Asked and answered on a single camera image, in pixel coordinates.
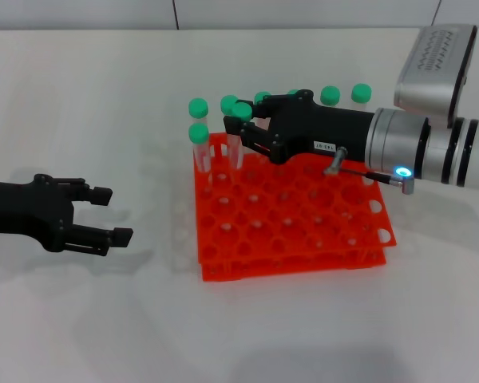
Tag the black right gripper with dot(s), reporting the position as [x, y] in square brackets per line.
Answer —
[323, 127]

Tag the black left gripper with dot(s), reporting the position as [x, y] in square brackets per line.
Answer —
[24, 207]

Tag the green-capped test tube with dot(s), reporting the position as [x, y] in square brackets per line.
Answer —
[361, 92]
[198, 107]
[226, 103]
[198, 133]
[330, 95]
[260, 97]
[242, 111]
[292, 92]

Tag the orange test tube rack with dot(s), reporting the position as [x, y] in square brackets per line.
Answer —
[303, 207]

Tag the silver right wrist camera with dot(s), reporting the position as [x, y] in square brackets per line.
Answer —
[431, 80]

